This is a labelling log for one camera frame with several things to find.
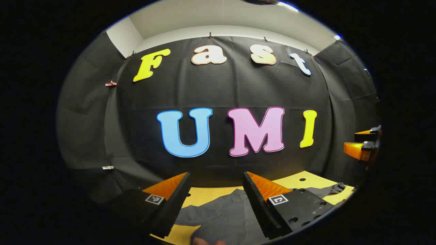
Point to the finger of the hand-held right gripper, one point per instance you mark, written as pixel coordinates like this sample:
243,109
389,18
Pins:
366,136
356,149

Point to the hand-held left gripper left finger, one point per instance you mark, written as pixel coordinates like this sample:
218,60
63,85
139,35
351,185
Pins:
173,204

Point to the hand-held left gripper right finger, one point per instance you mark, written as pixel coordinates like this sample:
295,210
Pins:
259,211

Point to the gray button shirt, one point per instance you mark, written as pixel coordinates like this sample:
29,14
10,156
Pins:
221,214

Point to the small white cloth clip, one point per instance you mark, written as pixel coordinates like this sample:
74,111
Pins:
108,167

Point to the ceiling light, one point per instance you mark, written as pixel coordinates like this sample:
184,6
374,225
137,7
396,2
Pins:
337,36
287,5

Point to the black backdrop cloth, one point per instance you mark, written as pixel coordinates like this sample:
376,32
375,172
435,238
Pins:
238,92

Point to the small red cloth clip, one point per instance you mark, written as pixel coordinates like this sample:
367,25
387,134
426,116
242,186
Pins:
110,83

